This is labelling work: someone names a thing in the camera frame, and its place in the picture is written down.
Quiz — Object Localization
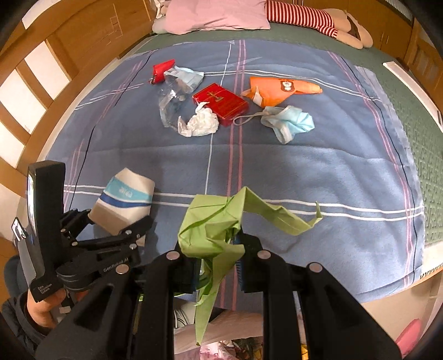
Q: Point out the green paper sheet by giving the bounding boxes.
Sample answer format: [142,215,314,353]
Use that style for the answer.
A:
[177,187,323,345]

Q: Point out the person left hand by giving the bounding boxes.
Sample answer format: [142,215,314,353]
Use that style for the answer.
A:
[26,288,68,331]

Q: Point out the crumpled white tissue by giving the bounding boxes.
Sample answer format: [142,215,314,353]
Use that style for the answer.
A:
[177,102,219,137]

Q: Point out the red snack wrapper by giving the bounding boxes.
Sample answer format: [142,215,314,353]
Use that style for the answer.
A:
[150,59,175,85]

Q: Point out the blue striped blanket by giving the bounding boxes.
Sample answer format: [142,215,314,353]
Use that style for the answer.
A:
[47,40,424,302]

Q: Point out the clear plastic wrapper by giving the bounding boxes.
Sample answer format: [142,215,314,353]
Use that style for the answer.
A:
[158,67,195,130]

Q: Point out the light blue face mask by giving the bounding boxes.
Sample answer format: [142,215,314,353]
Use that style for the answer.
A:
[233,105,315,145]

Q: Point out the green bed mattress cover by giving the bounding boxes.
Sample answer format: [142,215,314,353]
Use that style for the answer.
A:
[135,24,443,245]

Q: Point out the red cardboard box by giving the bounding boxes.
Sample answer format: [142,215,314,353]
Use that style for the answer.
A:
[192,83,249,127]

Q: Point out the orange snack bag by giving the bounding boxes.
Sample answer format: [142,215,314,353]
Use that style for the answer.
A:
[241,76,323,108]

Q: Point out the white flat board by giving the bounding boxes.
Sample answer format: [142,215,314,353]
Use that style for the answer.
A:
[383,61,442,130]

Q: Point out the pink pillow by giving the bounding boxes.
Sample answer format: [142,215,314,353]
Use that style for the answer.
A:
[163,0,270,35]

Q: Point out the striped plush doll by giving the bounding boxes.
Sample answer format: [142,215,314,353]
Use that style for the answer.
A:
[266,1,373,50]

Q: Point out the wooden bed frame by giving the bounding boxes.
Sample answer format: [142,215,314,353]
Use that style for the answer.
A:
[0,0,443,194]

